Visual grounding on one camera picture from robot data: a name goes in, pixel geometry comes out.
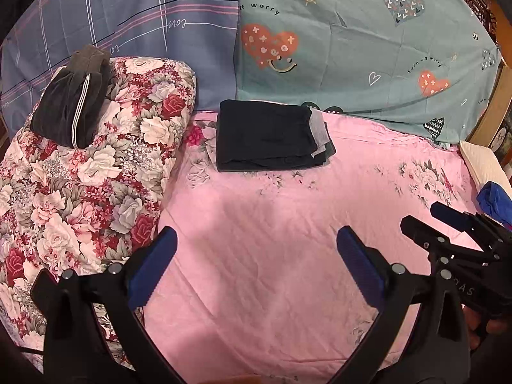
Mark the person's right hand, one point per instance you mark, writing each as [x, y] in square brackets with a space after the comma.
[498, 326]

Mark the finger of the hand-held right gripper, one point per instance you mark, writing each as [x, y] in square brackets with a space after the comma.
[450, 216]
[418, 232]

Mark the red floral quilt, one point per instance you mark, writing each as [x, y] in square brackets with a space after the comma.
[92, 192]

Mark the pink floral bedsheet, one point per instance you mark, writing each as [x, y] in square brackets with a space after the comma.
[272, 248]

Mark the teal heart print sheet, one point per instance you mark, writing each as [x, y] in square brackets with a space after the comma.
[352, 48]

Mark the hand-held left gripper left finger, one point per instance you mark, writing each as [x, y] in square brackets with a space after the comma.
[154, 264]

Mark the blue cloth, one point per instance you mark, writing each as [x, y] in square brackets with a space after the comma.
[494, 202]

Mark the grey striped pants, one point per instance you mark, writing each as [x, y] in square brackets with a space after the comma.
[68, 100]

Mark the blue plaid sheet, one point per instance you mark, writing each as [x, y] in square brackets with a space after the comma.
[140, 12]

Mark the cream quilted cushion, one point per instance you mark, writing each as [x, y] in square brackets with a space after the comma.
[486, 164]

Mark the black pants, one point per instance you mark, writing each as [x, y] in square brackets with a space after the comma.
[264, 136]

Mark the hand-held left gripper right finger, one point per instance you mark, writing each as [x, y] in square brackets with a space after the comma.
[360, 266]

